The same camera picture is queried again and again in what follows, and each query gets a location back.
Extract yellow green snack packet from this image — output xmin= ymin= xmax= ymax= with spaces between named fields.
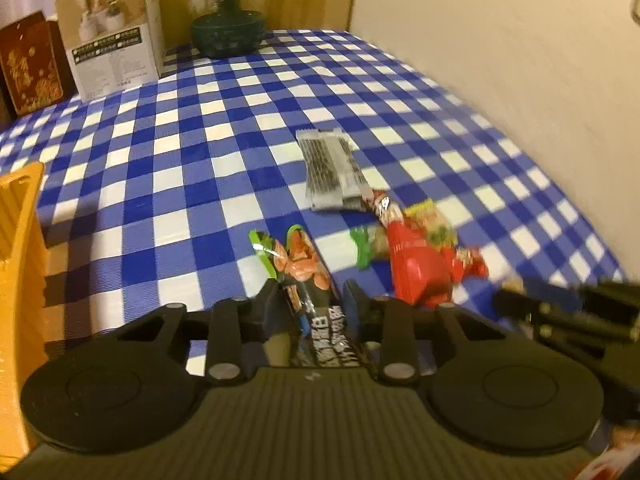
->
xmin=404 ymin=200 xmax=459 ymax=252

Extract large red snack packet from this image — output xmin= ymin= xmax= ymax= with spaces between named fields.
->
xmin=387 ymin=220 xmax=463 ymax=307

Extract red white packaging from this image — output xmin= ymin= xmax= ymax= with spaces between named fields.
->
xmin=575 ymin=422 xmax=640 ymax=480

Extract black green snack packet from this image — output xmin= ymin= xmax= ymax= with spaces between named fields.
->
xmin=248 ymin=224 xmax=351 ymax=368

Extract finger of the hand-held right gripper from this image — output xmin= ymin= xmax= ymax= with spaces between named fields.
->
xmin=492 ymin=278 xmax=640 ymax=318
xmin=530 ymin=312 xmax=640 ymax=361

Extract tan snack packet green ends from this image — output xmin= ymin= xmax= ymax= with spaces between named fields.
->
xmin=349 ymin=225 xmax=392 ymax=269

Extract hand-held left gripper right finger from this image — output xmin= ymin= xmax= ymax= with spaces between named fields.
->
xmin=342 ymin=280 xmax=506 ymax=387

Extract white cardboard box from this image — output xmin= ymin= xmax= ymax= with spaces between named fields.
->
xmin=54 ymin=0 xmax=166 ymax=102

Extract blue white checkered tablecloth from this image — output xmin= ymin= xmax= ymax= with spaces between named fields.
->
xmin=0 ymin=28 xmax=626 ymax=376

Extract dark red tin box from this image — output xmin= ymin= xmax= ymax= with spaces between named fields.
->
xmin=0 ymin=10 xmax=78 ymax=117

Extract green glass jar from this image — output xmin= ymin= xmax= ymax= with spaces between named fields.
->
xmin=189 ymin=0 xmax=266 ymax=60

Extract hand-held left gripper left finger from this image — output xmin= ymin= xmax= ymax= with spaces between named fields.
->
xmin=117 ymin=279 xmax=283 ymax=387

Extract orange plastic tray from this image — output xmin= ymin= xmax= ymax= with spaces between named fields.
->
xmin=0 ymin=161 xmax=51 ymax=466

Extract grey black snack packet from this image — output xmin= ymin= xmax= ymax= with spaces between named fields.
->
xmin=295 ymin=129 xmax=369 ymax=212

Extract small red white snack packet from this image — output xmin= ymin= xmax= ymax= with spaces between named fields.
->
xmin=364 ymin=189 xmax=407 ymax=231

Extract red grey snack packet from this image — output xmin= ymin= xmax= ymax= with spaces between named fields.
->
xmin=450 ymin=246 xmax=489 ymax=281

